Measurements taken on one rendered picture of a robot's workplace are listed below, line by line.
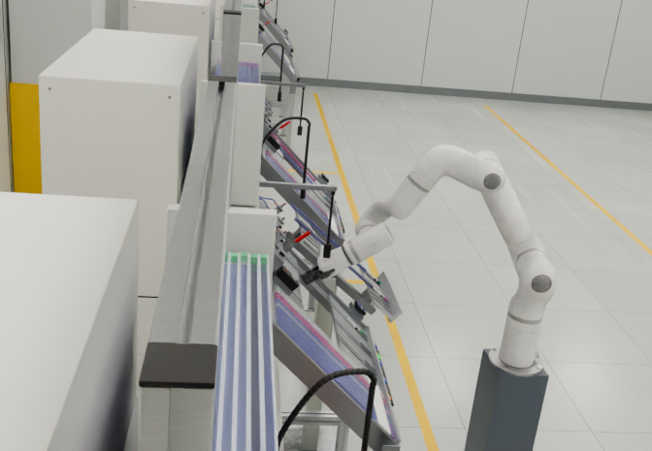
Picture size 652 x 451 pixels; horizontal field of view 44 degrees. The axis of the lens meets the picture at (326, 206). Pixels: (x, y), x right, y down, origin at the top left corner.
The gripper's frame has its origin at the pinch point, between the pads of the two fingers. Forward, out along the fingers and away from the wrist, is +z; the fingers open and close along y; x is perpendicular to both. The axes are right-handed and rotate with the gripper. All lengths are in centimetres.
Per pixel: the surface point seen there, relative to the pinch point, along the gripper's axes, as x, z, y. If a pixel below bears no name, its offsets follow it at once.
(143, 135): -80, 3, 60
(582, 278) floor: 196, -112, -214
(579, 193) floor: 236, -167, -389
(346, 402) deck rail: 11, -1, 60
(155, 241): -56, 16, 60
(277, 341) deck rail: -15, 5, 60
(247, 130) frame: -66, -17, 49
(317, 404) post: 66, 32, -30
